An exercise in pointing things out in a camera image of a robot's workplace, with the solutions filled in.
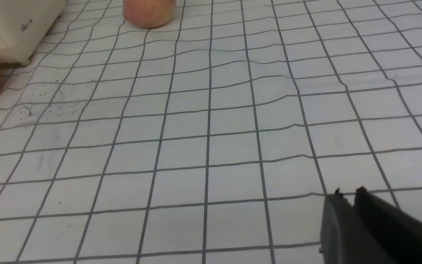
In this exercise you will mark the pink peach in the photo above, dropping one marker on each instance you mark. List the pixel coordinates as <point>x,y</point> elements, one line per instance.
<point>148,14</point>

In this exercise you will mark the cream white toaster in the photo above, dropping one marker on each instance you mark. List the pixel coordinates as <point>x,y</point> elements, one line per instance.
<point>23,24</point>

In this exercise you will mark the white grid tablecloth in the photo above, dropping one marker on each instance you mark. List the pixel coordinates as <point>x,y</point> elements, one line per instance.
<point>212,139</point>

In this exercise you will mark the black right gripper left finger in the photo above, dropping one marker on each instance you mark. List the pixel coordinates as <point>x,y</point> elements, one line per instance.
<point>344,238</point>

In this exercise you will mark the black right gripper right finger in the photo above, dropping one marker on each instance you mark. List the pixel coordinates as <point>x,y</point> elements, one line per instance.
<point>398,233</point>

